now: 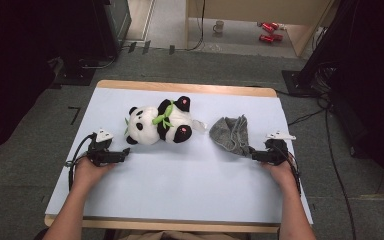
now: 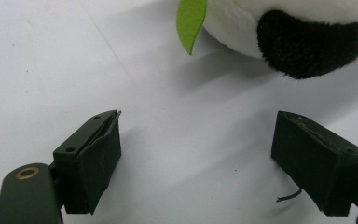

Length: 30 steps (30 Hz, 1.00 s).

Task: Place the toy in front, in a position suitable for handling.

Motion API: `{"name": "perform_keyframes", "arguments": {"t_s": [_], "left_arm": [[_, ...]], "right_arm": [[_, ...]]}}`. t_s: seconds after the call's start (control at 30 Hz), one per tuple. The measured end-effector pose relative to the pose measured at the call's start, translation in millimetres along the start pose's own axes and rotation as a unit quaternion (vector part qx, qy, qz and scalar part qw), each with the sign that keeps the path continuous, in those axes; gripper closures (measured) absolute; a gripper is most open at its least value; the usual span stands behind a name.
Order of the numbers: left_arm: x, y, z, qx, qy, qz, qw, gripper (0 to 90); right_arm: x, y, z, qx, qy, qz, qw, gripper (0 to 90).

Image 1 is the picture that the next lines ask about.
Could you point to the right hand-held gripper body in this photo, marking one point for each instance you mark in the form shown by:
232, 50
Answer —
276, 150

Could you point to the person's left hand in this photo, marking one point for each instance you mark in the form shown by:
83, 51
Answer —
88, 173

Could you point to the wooden cabinet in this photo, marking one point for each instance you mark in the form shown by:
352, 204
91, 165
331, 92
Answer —
246, 10

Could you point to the beige mug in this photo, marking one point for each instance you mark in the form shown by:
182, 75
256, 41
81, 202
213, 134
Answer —
218, 26

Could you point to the grey cloth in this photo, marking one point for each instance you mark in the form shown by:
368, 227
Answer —
230, 133

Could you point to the black equipment cabinet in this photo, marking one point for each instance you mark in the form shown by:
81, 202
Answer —
113, 26

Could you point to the person's beige trousers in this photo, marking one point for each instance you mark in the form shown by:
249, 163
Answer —
180, 236

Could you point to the dark curtain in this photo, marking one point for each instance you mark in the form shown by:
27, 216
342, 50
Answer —
373, 83
10, 66

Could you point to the person's right hand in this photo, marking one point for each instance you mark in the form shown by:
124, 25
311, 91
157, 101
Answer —
283, 175

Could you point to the panda plush toy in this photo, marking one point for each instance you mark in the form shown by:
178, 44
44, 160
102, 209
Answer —
150, 128

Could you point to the wooden table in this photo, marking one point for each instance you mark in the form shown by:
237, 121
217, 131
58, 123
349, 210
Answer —
186, 87

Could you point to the red can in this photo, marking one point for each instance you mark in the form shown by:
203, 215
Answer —
268, 28
275, 25
266, 38
278, 37

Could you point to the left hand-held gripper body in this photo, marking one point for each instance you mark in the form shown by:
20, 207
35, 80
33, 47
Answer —
101, 148

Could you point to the black stand base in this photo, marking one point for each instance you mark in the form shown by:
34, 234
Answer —
296, 83
75, 76

